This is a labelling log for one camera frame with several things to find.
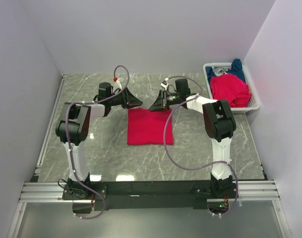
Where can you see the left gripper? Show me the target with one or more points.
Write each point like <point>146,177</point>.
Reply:
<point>129,99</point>

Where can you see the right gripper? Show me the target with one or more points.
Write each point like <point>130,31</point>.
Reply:
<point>161,101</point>

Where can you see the red t shirt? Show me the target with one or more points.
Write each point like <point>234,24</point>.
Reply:
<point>232,89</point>
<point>146,127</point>

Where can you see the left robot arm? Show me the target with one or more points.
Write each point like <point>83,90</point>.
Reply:
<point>72,128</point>

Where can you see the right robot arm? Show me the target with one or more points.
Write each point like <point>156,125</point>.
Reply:
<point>219,125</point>

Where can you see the red t shirt in basket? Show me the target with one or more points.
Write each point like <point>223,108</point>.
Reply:
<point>232,89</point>

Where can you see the blue t shirt in basket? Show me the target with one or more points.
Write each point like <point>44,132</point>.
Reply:
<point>235,69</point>

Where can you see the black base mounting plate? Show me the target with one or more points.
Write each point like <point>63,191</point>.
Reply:
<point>149,194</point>

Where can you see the white plastic laundry basket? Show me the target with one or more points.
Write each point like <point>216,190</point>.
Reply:
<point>254,102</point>

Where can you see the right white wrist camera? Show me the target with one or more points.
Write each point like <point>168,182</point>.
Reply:
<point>165,84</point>

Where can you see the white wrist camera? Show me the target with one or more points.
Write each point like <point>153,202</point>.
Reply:
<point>121,83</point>
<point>165,84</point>

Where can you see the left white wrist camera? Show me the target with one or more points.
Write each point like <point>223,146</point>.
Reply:
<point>121,83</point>

